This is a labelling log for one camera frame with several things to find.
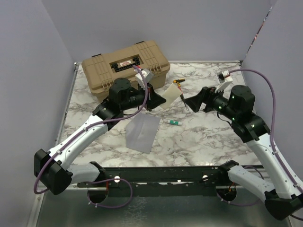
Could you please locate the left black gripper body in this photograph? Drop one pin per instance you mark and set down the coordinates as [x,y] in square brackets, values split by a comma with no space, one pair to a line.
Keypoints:
[150,106]

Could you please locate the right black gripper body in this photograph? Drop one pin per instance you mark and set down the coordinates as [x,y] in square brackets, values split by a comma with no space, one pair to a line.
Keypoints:
[209,95]

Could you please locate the cream letter card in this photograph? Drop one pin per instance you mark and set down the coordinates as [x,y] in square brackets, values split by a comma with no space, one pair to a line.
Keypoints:
[170,95]

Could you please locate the green white glue stick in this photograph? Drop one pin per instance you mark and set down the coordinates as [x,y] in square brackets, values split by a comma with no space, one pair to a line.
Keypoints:
[172,122]

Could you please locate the grey translucent envelope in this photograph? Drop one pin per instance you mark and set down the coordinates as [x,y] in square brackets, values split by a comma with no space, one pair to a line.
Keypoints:
[141,132]

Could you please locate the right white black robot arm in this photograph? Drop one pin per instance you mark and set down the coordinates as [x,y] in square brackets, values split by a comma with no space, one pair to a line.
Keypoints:
[281,196]

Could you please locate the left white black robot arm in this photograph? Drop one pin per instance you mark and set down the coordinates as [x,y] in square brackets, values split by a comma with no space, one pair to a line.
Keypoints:
[52,167]

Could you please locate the tan plastic toolbox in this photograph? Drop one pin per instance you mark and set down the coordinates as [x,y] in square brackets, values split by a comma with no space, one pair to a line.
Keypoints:
[102,69]

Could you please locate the red handled screwdriver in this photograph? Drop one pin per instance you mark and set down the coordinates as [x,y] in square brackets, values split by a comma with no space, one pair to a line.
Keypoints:
[182,97]

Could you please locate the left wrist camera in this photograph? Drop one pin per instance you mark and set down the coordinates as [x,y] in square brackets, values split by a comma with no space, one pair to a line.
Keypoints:
[143,76]

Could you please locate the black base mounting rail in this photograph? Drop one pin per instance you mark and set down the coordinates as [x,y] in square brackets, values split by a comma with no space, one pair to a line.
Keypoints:
[161,181]

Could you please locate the aluminium frame rail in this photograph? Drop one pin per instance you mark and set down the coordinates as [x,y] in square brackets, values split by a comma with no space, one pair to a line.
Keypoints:
[38,199]

